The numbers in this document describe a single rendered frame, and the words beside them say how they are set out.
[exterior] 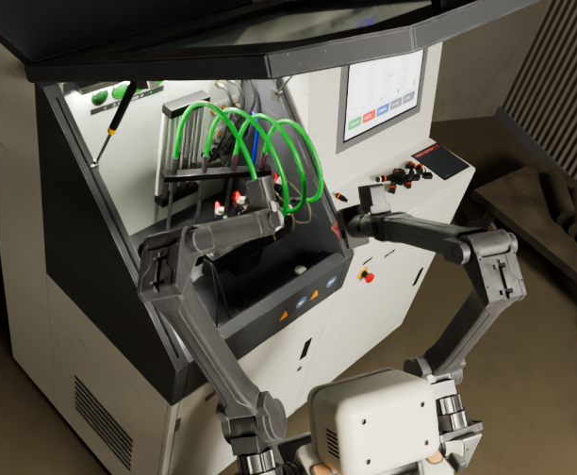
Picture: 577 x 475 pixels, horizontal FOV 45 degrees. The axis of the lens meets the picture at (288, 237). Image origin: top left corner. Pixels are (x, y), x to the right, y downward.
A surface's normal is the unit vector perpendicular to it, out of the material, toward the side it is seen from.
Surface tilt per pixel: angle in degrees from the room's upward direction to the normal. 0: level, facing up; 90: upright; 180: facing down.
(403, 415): 47
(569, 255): 0
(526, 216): 0
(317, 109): 76
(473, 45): 90
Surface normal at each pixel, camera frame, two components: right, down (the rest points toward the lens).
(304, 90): -0.68, 0.40
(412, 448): 0.42, 0.03
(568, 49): -0.90, 0.15
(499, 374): 0.19, -0.71
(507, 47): 0.39, 0.69
